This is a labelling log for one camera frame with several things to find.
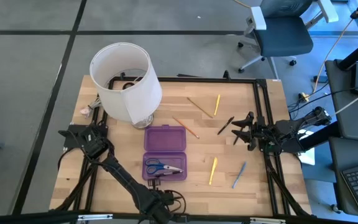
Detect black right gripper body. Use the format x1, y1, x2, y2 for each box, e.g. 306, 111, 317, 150
249, 111, 275, 152

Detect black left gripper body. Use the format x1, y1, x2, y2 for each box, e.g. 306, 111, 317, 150
147, 185, 176, 205

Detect black matte scale pen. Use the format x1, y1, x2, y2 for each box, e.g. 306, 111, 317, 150
233, 126, 245, 146
217, 116, 236, 136

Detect blue handled scissors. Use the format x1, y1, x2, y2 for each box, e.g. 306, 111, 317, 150
144, 157, 183, 175

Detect blue pen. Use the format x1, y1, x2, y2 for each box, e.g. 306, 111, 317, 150
231, 161, 248, 190

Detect yellow highlighter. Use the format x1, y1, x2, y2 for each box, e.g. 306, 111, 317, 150
208, 157, 219, 185

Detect tan yellow pencil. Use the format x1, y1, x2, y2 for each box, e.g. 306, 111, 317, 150
186, 96, 214, 119

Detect orange pencil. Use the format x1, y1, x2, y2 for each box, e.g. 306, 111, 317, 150
172, 116, 200, 139

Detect purple plastic supply box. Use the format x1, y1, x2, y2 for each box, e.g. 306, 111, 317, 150
141, 124, 188, 182

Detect white shade silver table lamp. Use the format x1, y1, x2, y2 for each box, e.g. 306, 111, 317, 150
88, 42, 163, 130

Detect black side table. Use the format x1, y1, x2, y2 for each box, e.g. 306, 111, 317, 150
328, 136, 358, 218
324, 58, 358, 142

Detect dark blue white office chair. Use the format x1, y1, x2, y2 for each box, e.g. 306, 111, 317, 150
237, 0, 340, 80

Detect black aluminium table frame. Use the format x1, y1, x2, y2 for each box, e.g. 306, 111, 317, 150
50, 70, 313, 218

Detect white lamp power cord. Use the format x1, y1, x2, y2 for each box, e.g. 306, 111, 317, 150
79, 95, 105, 118

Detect white cable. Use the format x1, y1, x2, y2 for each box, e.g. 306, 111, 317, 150
334, 93, 358, 116

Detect beige cable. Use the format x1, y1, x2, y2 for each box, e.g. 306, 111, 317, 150
312, 0, 358, 94

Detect black rail silver brackets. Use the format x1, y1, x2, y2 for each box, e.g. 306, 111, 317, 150
0, 210, 358, 224

